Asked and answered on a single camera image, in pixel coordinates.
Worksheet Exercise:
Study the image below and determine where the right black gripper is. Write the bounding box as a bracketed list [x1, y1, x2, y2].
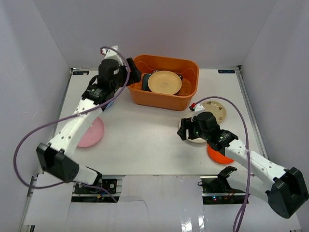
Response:
[177, 117, 210, 141]

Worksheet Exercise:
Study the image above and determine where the teal square plate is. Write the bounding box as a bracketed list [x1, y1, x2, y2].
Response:
[142, 73, 151, 91]

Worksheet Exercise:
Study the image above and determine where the white round plate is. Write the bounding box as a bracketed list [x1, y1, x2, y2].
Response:
[178, 119, 206, 144]

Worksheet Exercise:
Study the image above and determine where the yellow round plate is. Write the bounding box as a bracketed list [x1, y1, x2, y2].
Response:
[147, 70, 183, 96]

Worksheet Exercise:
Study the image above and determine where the cream patterned small plate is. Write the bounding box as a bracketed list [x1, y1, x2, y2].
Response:
[201, 100, 226, 123]

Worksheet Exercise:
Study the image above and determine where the pink round plate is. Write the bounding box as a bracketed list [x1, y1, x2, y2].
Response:
[77, 117, 105, 148]

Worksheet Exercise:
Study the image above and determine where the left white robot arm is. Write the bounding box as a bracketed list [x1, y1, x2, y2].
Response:
[36, 58, 141, 193]

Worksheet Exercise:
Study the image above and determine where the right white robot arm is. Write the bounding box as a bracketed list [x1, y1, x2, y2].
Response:
[177, 112, 309, 218]

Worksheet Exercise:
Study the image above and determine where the orange plastic bin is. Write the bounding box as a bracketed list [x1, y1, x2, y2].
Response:
[128, 55, 199, 111]

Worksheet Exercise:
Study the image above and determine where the orange round plate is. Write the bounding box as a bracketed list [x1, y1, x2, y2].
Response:
[207, 145, 234, 164]

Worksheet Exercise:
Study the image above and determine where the left black corner label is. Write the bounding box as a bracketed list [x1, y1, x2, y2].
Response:
[72, 71, 89, 75]

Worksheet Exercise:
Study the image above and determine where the black corner label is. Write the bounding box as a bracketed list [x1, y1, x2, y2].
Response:
[72, 71, 89, 75]
[218, 69, 235, 74]

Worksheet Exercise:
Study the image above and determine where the right black corner label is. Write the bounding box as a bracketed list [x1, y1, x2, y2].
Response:
[218, 69, 235, 74]

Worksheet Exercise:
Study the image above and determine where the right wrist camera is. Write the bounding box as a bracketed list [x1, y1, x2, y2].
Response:
[189, 103, 205, 122]

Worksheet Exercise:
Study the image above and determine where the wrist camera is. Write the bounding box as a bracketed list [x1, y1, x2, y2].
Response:
[189, 103, 205, 122]
[100, 47, 124, 65]

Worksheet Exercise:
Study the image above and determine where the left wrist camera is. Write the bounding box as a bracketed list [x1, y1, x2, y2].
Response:
[100, 47, 124, 65]

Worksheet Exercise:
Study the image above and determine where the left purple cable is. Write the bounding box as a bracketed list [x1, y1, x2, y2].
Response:
[13, 46, 131, 203]

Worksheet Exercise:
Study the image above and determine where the purple cable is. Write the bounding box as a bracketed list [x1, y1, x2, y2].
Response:
[195, 96, 250, 232]
[13, 46, 131, 203]

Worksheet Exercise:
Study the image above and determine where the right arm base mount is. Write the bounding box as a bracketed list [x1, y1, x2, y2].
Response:
[198, 166, 245, 205]

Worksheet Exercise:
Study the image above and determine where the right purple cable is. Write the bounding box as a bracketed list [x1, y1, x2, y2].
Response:
[195, 96, 250, 232]

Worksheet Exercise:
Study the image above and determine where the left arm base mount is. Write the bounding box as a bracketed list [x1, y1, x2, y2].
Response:
[71, 179, 119, 203]

